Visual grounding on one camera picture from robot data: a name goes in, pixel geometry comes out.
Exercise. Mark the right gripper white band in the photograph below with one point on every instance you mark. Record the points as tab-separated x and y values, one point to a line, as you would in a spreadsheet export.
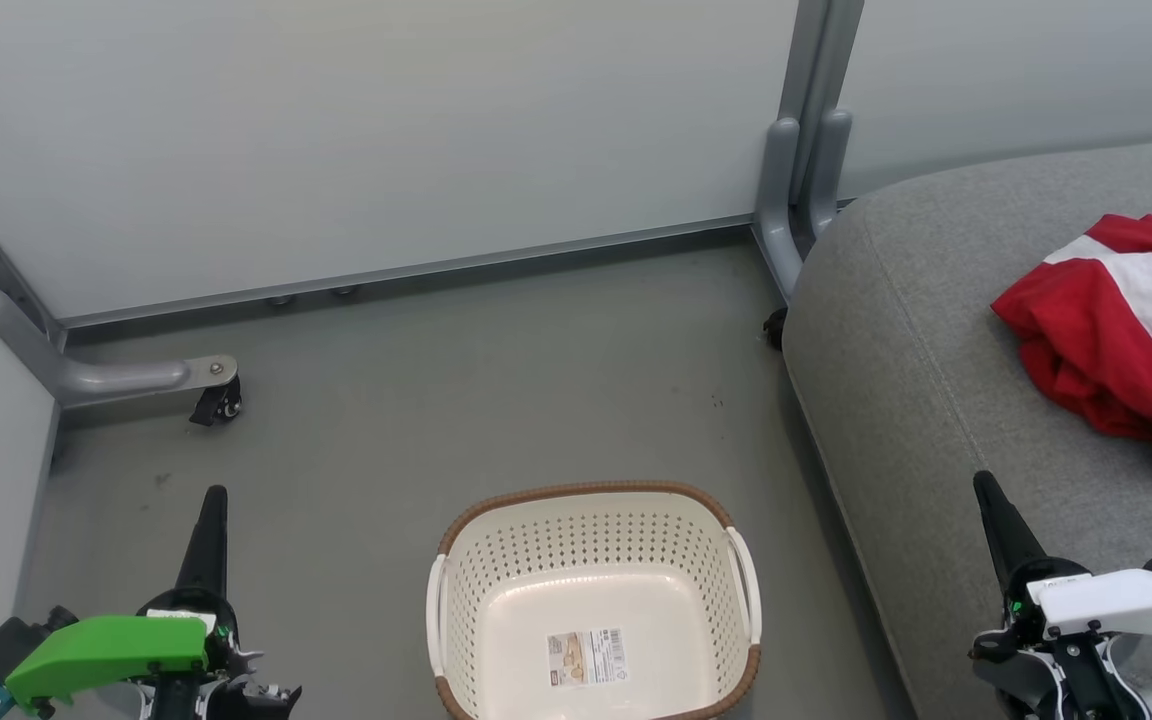
1106	605

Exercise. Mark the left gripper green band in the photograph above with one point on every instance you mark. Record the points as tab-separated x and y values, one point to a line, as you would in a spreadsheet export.
106	650

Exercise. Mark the red and white garment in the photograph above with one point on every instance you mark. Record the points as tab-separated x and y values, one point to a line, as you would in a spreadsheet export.
1076	330

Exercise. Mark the cream perforated laundry basket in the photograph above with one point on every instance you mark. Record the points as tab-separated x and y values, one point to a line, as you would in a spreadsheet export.
596	545

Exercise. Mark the black caster wheel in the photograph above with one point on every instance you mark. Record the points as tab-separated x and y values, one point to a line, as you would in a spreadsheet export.
218	402
775	330

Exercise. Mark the grey fabric sofa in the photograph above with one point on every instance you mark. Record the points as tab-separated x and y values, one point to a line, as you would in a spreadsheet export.
936	400

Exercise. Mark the paper label sticker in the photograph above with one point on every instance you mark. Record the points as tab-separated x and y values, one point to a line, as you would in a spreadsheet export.
586	657

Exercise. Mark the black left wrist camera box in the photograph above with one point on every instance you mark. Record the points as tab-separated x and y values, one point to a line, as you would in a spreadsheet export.
11	640

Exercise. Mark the grey aluminium partition rail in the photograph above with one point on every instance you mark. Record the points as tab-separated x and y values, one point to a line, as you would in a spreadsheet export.
406	272

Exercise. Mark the grey metal partition post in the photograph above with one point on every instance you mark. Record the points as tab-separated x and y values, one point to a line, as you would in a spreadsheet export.
821	50

